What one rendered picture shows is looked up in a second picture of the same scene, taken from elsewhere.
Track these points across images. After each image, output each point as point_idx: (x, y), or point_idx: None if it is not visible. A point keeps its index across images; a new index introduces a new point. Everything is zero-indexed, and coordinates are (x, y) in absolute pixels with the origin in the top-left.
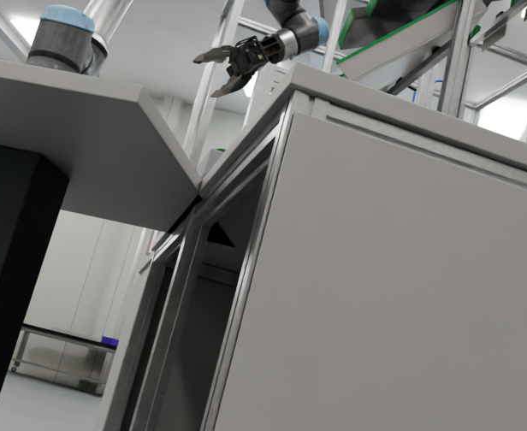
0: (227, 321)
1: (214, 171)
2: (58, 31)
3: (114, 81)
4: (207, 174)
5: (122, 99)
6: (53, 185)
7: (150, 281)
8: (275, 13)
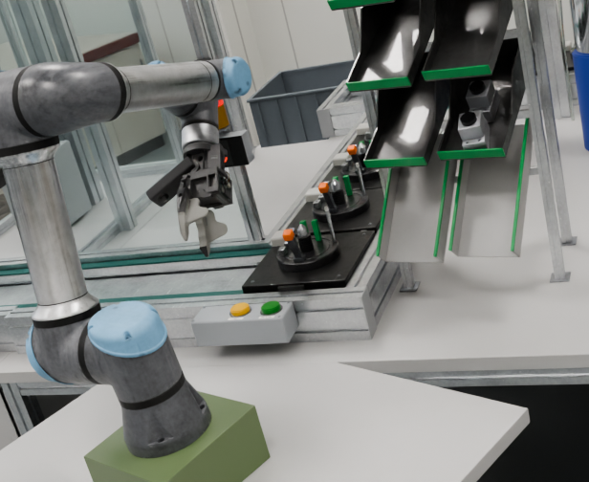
0: None
1: (413, 369)
2: (165, 356)
3: (514, 424)
4: (366, 362)
5: (523, 428)
6: None
7: (32, 413)
8: (173, 107)
